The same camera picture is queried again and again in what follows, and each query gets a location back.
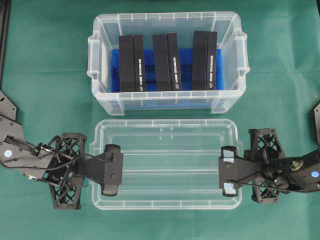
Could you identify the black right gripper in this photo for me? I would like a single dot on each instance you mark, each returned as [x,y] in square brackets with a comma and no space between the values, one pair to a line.
[264,167]

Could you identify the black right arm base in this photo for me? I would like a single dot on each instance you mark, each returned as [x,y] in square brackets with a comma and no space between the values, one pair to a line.
[316,112]

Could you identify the green table cloth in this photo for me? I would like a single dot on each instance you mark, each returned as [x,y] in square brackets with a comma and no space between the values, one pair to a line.
[45,76]

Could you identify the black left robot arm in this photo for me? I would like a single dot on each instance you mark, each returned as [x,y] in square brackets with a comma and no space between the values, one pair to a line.
[18,154]

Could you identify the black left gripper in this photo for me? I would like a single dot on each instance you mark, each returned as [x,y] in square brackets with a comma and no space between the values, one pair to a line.
[71,165]

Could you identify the clear plastic storage box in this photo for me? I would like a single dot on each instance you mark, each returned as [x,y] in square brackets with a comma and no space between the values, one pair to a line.
[231,70]

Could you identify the blue foam liner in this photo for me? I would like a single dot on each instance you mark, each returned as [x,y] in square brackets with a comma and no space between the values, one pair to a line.
[118,108]

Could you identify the black realsense carton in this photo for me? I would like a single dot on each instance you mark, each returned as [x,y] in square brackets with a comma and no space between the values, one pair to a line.
[132,63]
[167,62]
[204,61]

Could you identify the clear plastic box lid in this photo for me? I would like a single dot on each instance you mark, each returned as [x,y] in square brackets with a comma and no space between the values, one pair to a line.
[168,174]

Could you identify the black RealSense carton left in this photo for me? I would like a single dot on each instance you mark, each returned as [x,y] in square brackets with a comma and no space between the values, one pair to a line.
[132,63]

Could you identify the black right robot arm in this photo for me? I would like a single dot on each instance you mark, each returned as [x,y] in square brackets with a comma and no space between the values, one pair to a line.
[307,174]

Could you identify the black RealSense carton right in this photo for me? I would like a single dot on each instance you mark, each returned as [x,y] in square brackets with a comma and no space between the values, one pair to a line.
[204,61]

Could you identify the black RealSense carton middle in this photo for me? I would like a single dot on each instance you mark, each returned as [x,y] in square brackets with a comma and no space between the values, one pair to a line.
[167,62]

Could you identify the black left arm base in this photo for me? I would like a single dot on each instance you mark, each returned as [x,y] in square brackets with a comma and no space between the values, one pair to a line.
[7,108]

